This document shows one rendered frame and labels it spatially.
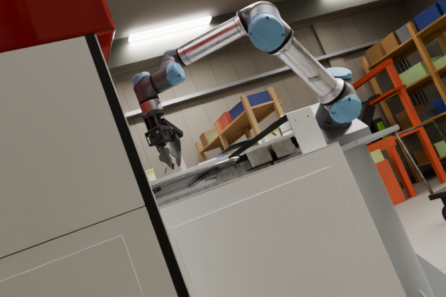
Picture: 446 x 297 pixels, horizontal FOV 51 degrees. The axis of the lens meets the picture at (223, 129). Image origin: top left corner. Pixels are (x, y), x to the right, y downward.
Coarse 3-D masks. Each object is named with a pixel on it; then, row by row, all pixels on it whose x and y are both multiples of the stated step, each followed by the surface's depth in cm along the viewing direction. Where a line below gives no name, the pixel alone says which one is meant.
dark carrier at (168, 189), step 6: (198, 174) 155; (180, 180) 150; (186, 180) 159; (192, 180) 167; (168, 186) 154; (174, 186) 162; (180, 186) 170; (186, 186) 180; (162, 192) 166; (168, 192) 174
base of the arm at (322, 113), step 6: (318, 108) 194; (324, 108) 189; (318, 114) 193; (324, 114) 190; (318, 120) 193; (324, 120) 190; (330, 120) 190; (324, 126) 191; (330, 126) 189; (336, 126) 189; (342, 126) 189; (348, 126) 191
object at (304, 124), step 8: (296, 112) 147; (304, 112) 148; (312, 112) 149; (296, 120) 146; (304, 120) 147; (312, 120) 148; (296, 128) 145; (304, 128) 146; (312, 128) 147; (296, 136) 145; (304, 136) 146; (312, 136) 146; (320, 136) 147; (304, 144) 145; (312, 144) 146; (320, 144) 146; (304, 152) 144
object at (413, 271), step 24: (360, 144) 180; (360, 168) 184; (360, 192) 184; (384, 192) 185; (384, 216) 181; (384, 240) 180; (408, 240) 183; (408, 264) 178; (408, 288) 177; (432, 288) 186
